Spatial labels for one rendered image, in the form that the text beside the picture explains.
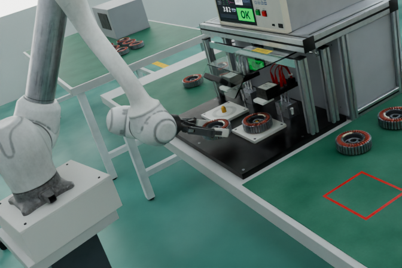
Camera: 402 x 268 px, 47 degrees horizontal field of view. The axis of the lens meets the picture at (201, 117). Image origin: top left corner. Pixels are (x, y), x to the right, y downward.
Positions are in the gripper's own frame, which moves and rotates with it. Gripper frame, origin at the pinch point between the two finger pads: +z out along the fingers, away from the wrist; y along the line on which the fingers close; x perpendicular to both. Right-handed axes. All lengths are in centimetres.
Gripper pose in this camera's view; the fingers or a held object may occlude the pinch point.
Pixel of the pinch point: (215, 128)
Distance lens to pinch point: 169.7
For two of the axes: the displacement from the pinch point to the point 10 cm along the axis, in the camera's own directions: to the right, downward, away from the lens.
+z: 8.5, 0.8, 5.2
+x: 1.9, -9.7, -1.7
